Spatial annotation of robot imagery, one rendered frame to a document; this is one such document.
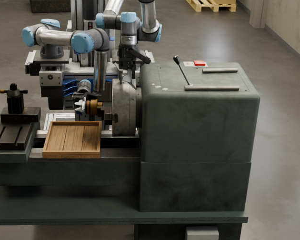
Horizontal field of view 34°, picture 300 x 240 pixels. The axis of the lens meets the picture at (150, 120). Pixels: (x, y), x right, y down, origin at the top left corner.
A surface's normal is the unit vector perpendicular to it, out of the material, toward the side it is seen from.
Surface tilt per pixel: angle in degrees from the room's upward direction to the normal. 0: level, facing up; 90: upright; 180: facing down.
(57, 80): 90
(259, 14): 90
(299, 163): 0
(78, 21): 90
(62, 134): 0
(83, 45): 90
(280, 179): 0
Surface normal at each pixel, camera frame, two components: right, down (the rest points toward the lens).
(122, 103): 0.07, -0.11
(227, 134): 0.06, 0.45
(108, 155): 0.04, -0.89
